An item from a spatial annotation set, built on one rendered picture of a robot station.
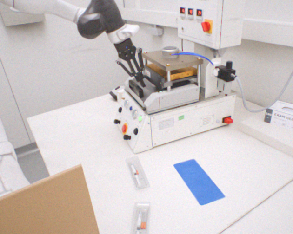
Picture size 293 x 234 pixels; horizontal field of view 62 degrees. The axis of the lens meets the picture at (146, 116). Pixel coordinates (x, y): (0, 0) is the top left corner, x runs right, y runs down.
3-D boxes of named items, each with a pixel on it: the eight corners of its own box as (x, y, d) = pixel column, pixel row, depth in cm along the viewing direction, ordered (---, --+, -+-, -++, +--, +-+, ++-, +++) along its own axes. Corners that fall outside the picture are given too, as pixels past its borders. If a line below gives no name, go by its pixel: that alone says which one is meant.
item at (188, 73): (176, 66, 129) (176, 48, 124) (199, 78, 110) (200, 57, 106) (146, 72, 123) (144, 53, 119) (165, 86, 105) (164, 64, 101)
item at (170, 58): (184, 62, 133) (184, 38, 127) (219, 79, 108) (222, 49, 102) (143, 70, 126) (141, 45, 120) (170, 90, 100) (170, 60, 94)
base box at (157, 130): (196, 100, 152) (196, 74, 144) (237, 127, 122) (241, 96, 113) (114, 121, 136) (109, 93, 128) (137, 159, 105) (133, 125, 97)
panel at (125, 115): (115, 122, 134) (124, 90, 129) (133, 151, 110) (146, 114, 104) (111, 121, 133) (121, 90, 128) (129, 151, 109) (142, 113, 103)
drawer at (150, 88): (178, 80, 134) (177, 67, 130) (200, 94, 116) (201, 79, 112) (127, 92, 125) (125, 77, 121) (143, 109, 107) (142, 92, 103)
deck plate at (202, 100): (197, 73, 145) (197, 72, 144) (237, 94, 116) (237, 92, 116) (123, 89, 131) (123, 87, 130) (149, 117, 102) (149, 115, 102)
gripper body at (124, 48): (127, 33, 105) (136, 52, 110) (109, 43, 104) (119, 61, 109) (132, 36, 98) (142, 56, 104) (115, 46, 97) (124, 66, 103)
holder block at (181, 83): (176, 75, 131) (176, 70, 129) (196, 87, 114) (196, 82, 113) (148, 81, 126) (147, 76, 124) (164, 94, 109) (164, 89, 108)
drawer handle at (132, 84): (132, 86, 121) (131, 79, 119) (143, 97, 108) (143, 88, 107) (129, 87, 120) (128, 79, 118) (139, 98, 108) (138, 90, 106)
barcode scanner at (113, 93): (135, 90, 173) (133, 80, 169) (140, 94, 167) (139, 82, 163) (109, 98, 164) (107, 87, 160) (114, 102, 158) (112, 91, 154)
